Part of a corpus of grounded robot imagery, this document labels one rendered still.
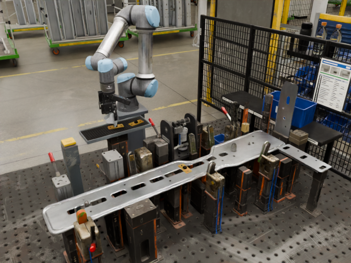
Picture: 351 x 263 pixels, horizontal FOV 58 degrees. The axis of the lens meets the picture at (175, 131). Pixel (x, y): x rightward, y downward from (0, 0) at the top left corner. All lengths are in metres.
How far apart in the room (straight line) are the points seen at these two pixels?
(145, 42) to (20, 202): 1.21
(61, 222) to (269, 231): 1.05
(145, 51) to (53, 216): 1.05
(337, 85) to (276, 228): 0.93
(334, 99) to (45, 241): 1.84
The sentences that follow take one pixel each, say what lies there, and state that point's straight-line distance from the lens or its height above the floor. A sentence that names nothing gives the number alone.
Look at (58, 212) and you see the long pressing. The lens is 1.52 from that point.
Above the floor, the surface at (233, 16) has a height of 1.36.
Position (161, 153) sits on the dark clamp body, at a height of 1.03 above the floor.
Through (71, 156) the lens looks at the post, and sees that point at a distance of 1.71.
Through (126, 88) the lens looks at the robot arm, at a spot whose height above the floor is 1.26.
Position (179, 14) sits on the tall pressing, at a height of 0.66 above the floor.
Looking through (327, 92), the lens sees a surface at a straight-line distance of 2.21.
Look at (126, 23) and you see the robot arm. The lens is 1.96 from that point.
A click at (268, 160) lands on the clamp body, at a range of 1.76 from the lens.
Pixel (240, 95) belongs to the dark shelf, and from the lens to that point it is 2.59.
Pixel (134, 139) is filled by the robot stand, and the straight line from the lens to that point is 2.17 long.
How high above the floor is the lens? 1.96
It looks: 28 degrees down
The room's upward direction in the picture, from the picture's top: straight up
